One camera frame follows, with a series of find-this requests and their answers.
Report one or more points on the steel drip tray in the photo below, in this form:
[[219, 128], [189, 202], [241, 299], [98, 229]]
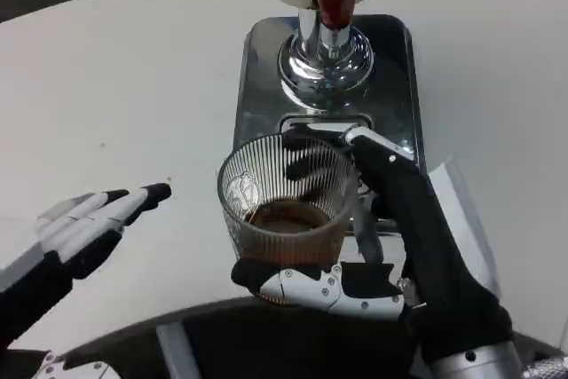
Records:
[[257, 86]]

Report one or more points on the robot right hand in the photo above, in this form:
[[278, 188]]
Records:
[[426, 237]]

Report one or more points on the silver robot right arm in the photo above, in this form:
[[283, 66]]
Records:
[[479, 361]]

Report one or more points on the clear ribbed glass cup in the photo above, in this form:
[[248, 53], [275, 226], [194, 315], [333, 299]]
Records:
[[266, 228]]

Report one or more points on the white table frame bar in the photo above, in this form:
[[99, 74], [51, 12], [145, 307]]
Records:
[[177, 352]]

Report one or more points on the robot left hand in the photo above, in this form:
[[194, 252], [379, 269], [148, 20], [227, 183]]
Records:
[[57, 255]]

